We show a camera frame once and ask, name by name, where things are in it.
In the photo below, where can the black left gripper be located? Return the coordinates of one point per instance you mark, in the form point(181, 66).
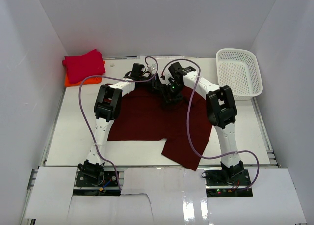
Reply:
point(156, 82)

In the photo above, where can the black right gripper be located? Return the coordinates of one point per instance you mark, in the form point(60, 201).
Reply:
point(170, 97)

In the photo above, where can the dark red t-shirt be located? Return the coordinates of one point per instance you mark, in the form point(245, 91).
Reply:
point(142, 118)

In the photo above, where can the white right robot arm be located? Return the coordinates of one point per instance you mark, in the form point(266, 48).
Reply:
point(220, 106)

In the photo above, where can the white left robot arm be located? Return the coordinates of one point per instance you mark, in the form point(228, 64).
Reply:
point(107, 109)

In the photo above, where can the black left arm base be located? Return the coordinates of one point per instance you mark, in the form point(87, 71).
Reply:
point(105, 185)

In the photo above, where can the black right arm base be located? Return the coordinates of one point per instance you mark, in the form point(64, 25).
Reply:
point(219, 185)

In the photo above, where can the folded orange t-shirt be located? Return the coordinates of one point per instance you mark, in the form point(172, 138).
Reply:
point(81, 82)

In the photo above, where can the white perforated plastic basket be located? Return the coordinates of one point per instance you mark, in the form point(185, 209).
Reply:
point(239, 69)

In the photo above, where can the folded bright red t-shirt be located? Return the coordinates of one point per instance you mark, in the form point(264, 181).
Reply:
point(83, 65)

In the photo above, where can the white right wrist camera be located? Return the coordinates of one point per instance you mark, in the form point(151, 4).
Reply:
point(165, 78)

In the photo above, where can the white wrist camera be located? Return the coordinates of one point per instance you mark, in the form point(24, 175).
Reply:
point(165, 78)
point(152, 68)

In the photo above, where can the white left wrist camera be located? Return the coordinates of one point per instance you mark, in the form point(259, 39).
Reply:
point(152, 68)

